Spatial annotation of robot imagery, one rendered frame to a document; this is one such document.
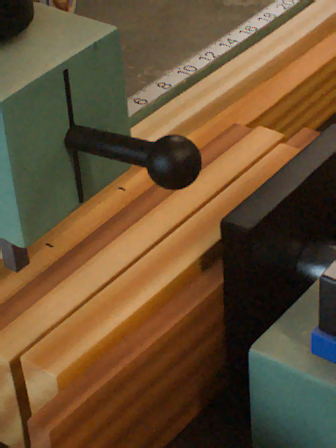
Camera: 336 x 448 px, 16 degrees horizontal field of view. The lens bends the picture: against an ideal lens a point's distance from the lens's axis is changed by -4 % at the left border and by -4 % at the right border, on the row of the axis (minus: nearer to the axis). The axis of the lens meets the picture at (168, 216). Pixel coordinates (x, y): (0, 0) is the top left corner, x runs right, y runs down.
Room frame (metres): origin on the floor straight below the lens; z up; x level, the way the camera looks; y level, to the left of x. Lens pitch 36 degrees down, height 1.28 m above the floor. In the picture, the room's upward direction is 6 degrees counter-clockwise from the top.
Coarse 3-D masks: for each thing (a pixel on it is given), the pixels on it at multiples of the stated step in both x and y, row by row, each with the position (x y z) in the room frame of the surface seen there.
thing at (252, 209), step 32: (320, 160) 0.43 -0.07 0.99; (256, 192) 0.41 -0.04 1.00; (288, 192) 0.41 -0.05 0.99; (320, 192) 0.42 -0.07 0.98; (224, 224) 0.39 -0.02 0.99; (256, 224) 0.39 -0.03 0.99; (288, 224) 0.40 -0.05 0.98; (320, 224) 0.42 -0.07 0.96; (224, 256) 0.39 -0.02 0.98; (256, 256) 0.38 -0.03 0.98; (288, 256) 0.40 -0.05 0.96; (320, 256) 0.40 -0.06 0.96; (224, 288) 0.39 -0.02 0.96; (256, 288) 0.38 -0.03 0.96; (288, 288) 0.40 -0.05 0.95; (256, 320) 0.38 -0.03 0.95
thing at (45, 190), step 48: (0, 48) 0.42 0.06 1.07; (48, 48) 0.41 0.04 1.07; (96, 48) 0.41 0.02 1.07; (0, 96) 0.38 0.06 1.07; (48, 96) 0.39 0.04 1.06; (96, 96) 0.41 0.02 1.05; (0, 144) 0.38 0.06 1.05; (48, 144) 0.39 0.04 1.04; (0, 192) 0.38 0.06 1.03; (48, 192) 0.39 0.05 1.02; (96, 192) 0.41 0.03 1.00
